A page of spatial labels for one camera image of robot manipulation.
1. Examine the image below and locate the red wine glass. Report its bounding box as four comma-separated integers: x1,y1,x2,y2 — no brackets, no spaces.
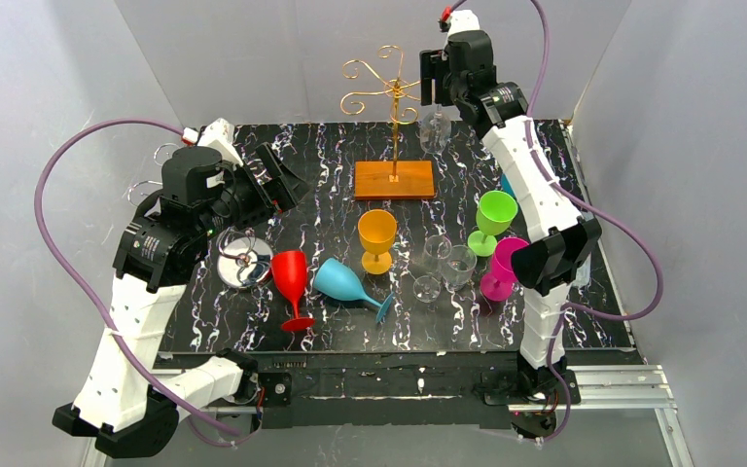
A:
271,250,315,333

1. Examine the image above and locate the silver wire glass rack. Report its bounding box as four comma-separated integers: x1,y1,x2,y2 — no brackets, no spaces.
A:
126,141,278,290

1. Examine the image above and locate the orange yellow wine glass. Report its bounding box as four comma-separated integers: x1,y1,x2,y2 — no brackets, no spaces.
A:
357,209,397,275

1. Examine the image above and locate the teal wine glass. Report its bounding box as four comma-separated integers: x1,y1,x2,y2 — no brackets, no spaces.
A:
313,258,394,323

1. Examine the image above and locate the blue wine glass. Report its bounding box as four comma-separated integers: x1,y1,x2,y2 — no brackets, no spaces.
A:
501,175,516,198

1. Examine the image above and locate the green wine glass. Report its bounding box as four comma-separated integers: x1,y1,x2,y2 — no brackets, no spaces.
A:
467,190,518,258

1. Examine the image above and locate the clear ribbed wine glass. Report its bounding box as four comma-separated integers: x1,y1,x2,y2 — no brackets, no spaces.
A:
440,245,477,290

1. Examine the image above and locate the pink wine glass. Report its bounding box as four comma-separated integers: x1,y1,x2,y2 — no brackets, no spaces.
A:
480,237,529,302

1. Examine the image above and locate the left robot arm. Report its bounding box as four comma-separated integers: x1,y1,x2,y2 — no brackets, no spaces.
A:
53,143,308,459

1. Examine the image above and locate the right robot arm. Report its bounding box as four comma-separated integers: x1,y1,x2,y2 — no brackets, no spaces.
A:
420,28,602,402

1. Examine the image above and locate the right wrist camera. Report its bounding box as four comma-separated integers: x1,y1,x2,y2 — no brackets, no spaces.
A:
439,6,481,39

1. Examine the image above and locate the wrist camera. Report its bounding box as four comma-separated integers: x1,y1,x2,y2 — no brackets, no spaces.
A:
439,6,481,39
182,118,244,166

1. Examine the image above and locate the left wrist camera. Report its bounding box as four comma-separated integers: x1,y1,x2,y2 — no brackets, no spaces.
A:
182,118,244,166

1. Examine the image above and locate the gold wire glass rack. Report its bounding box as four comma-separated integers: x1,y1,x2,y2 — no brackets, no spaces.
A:
339,45,436,200

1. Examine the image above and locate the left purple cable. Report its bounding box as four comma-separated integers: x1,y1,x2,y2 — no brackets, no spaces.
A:
33,118,259,449

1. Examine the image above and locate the purple cable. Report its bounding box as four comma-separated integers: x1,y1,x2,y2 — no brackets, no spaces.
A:
447,0,666,446
33,118,259,449

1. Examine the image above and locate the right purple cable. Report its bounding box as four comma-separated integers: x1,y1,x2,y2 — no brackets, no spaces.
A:
447,0,666,446

